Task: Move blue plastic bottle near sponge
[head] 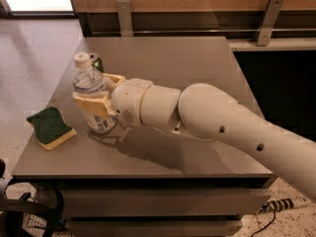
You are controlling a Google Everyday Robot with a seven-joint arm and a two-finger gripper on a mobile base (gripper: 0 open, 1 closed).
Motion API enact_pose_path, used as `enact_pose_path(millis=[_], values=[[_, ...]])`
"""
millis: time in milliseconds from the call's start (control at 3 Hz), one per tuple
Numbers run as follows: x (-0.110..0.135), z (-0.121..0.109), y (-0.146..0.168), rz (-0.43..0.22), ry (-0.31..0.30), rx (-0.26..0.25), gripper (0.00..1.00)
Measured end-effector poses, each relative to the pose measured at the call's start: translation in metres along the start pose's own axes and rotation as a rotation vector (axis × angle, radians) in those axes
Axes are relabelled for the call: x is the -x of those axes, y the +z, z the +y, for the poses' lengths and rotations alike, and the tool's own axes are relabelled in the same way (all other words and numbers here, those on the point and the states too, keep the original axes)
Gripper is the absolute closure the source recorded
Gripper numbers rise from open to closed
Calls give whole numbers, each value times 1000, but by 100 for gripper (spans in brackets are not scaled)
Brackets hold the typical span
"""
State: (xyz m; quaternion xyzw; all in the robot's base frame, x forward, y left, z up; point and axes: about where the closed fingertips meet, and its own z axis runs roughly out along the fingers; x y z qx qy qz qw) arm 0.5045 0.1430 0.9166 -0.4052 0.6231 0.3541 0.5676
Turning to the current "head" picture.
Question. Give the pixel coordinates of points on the green soda can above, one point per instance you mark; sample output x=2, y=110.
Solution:
x=96, y=61

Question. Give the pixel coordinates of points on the left metal wall bracket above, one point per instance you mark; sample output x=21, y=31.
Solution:
x=125, y=18

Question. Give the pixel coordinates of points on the metal wall bracket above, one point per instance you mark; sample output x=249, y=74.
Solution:
x=125, y=18
x=264, y=32

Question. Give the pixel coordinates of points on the black chair frame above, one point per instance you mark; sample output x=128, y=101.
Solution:
x=13, y=210

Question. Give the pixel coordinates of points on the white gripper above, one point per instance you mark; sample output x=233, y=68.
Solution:
x=127, y=100

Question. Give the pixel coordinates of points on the white power strip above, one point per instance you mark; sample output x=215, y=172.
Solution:
x=284, y=204

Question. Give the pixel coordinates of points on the right metal wall bracket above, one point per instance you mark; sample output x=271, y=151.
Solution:
x=264, y=32

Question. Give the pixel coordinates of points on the grey table with drawers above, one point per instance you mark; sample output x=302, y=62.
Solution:
x=139, y=182

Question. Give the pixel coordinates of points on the clear plastic water bottle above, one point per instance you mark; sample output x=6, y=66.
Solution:
x=88, y=80

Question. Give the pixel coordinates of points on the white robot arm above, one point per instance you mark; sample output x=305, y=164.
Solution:
x=203, y=112

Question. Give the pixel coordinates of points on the green and yellow sponge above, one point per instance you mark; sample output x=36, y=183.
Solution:
x=50, y=128

